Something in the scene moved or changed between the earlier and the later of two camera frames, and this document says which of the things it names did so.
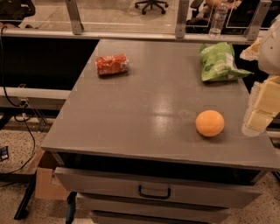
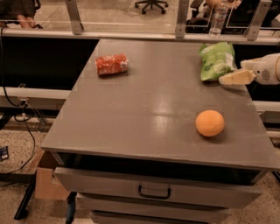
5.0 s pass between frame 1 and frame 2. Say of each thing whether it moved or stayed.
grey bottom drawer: stayed
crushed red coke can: stayed
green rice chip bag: stayed
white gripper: moved
